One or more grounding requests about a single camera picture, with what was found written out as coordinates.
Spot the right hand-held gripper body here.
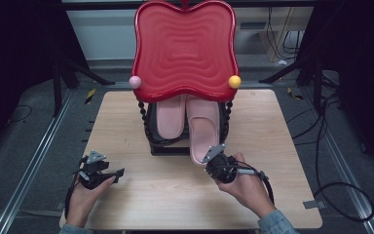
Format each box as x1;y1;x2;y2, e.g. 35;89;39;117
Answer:
201;143;242;184

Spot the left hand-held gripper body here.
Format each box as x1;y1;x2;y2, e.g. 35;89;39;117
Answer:
77;149;112;191

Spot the pink slipper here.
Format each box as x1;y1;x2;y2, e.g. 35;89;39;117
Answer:
185;95;222;167
156;95;187;140

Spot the black shoe rack red top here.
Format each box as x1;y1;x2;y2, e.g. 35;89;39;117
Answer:
131;0;242;156

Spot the person's left hand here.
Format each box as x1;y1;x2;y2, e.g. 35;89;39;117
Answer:
65;175;117;228

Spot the person's right hand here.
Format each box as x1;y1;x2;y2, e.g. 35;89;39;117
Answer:
213;152;278;218

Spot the yellow tape piece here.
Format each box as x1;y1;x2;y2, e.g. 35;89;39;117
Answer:
84;89;97;105
286;86;305;100

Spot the yellow ball knob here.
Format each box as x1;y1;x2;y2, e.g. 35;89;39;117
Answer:
228;74;243;90

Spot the black metal stand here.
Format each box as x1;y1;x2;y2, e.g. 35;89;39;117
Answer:
258;57;340;115
52;55;116;117

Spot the pink ball knob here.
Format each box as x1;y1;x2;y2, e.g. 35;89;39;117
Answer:
129;75;142;90

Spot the grey tape piece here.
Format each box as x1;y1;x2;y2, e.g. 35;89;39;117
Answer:
302;200;326;211

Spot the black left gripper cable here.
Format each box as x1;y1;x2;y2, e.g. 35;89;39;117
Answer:
63;174;80;219

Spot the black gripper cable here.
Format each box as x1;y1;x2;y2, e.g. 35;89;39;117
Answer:
236;165;276;207
63;174;80;219

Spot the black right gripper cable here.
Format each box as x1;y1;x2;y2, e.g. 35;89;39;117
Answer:
236;165;276;207

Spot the aluminium floor rail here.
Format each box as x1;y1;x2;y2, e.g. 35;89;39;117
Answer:
301;91;374;234
0;90;76;234

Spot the thin black floor cable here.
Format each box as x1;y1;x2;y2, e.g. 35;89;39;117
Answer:
5;103;34;125

